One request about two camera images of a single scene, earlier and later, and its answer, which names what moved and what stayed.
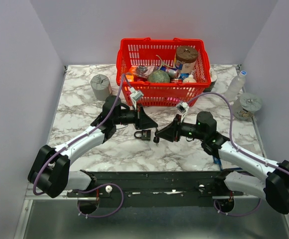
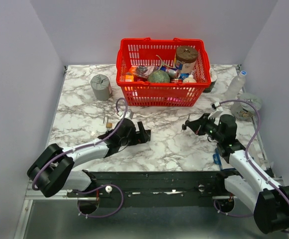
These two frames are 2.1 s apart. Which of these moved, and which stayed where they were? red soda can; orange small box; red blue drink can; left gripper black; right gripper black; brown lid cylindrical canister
Moved: right gripper black; left gripper black
Stayed: red soda can; brown lid cylindrical canister; orange small box; red blue drink can
